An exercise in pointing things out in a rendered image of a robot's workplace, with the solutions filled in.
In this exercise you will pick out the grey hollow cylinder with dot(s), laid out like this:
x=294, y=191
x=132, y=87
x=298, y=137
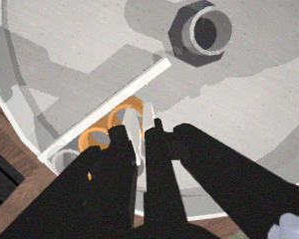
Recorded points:
x=225, y=31
x=62, y=158
x=142, y=167

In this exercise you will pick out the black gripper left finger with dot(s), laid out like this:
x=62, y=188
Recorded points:
x=111, y=196

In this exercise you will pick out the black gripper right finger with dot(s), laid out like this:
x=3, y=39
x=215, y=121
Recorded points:
x=262, y=204

